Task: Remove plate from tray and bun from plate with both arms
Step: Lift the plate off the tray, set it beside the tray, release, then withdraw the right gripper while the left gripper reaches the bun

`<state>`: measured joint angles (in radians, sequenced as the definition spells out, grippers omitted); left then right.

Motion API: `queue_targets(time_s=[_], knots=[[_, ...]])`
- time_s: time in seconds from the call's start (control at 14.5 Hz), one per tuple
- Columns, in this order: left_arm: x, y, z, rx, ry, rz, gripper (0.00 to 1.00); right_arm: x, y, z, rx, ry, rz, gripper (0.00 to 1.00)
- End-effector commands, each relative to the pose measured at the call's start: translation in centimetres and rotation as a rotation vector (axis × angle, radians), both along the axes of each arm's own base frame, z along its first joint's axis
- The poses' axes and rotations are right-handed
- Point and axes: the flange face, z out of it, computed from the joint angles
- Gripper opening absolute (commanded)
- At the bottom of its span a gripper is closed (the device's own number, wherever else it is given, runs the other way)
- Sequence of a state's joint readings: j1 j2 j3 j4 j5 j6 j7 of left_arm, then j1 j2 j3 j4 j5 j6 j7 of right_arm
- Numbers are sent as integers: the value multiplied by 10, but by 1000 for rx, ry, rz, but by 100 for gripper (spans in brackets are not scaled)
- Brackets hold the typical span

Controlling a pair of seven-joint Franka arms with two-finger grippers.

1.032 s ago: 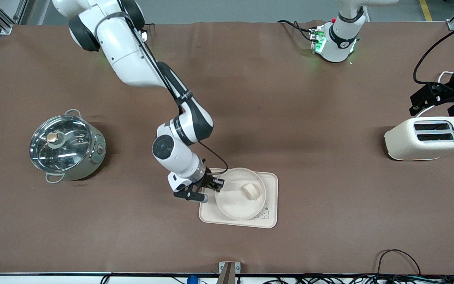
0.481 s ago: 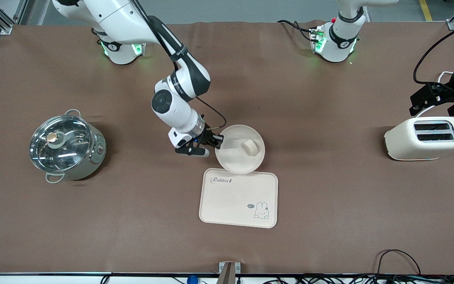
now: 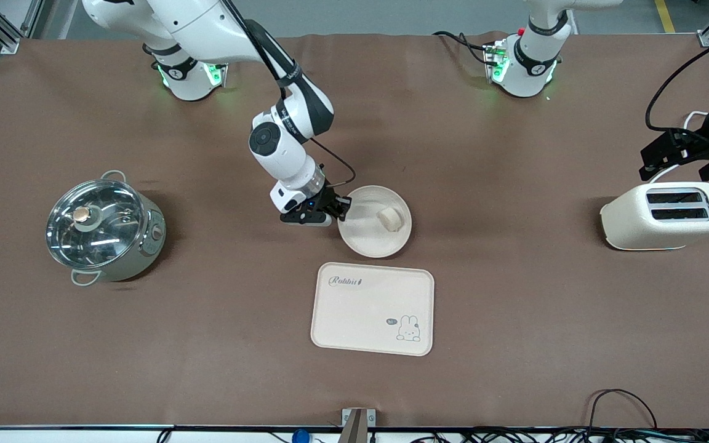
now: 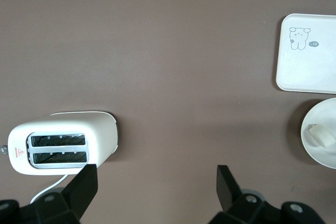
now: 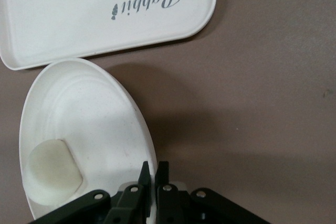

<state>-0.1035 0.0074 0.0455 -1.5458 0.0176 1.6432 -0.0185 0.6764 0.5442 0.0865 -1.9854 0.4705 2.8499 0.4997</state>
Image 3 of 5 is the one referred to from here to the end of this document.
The blue round knob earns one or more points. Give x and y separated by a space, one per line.
300 437

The grey metal table bracket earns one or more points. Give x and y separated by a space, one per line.
357 424

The glass pot lid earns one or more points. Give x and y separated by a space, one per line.
99 224

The white steamed bun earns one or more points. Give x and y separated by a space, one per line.
390 219

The white two-slot toaster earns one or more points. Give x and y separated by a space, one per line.
637 221

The steel electric cooking pot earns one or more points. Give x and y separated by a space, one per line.
145 243

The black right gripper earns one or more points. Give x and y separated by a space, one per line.
328 200

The cream rabbit print tray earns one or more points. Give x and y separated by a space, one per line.
367 307

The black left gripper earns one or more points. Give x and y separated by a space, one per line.
696 146

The cream round plate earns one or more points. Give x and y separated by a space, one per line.
364 237

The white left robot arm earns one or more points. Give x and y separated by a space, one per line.
533 61

